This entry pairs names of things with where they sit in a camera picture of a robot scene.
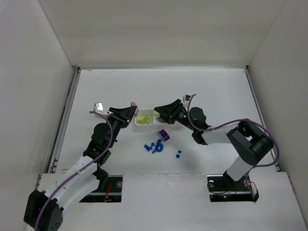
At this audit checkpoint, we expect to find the yellow-green lego brick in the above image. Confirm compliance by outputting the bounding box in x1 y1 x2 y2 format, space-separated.
137 116 152 125

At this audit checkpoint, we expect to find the purple round-stud lego brick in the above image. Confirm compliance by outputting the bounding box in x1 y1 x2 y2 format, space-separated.
158 129 170 142

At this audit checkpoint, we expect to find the blue arch lego piece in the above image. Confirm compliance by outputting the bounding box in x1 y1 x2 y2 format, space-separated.
154 140 164 153

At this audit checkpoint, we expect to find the green and purple lego stack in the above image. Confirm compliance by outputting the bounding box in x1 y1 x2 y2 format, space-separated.
131 102 139 116

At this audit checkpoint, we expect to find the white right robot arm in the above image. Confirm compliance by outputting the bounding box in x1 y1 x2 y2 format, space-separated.
154 99 275 185

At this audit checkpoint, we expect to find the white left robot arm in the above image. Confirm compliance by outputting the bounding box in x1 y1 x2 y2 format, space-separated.
23 105 137 231

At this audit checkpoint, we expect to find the white three-compartment tray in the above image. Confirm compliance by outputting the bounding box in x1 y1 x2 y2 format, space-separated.
134 109 183 129

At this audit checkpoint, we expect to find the blue lego brick far left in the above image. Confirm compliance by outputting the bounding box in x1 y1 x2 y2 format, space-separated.
144 144 152 151

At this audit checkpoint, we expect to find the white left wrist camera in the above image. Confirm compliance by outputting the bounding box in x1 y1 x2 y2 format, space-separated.
93 102 108 115

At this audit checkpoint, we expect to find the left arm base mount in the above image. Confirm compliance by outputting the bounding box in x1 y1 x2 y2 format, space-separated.
79 168 123 203

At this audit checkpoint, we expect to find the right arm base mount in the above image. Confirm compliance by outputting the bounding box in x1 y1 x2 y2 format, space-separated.
207 175 259 202

